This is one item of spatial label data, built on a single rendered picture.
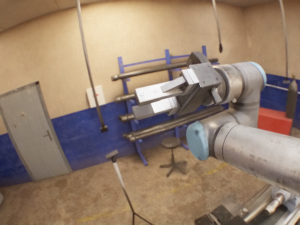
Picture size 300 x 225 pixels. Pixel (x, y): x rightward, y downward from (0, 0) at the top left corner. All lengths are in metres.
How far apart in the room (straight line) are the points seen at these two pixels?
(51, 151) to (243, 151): 3.67
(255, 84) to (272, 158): 0.22
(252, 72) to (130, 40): 3.05
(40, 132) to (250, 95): 3.54
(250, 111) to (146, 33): 3.16
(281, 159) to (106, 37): 3.22
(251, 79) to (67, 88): 3.13
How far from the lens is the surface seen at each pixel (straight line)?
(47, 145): 3.72
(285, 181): 0.27
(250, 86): 0.42
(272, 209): 1.35
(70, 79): 3.26
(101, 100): 3.19
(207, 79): 0.29
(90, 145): 3.64
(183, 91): 0.29
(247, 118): 0.45
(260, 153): 0.28
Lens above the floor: 2.16
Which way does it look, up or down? 21 degrees down
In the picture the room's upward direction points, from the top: 10 degrees counter-clockwise
